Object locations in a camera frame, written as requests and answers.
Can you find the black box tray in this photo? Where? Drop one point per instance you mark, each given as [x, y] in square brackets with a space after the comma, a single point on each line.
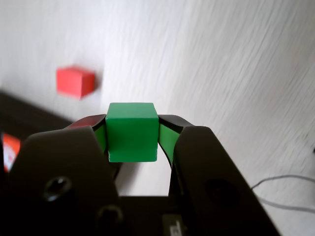
[24, 110]

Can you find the red wooden cube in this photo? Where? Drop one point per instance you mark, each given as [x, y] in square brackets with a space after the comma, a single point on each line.
[73, 82]

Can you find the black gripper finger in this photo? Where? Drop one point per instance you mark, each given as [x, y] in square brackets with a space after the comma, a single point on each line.
[209, 167]
[61, 159]

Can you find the green wooden cube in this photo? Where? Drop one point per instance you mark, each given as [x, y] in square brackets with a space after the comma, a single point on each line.
[131, 132]

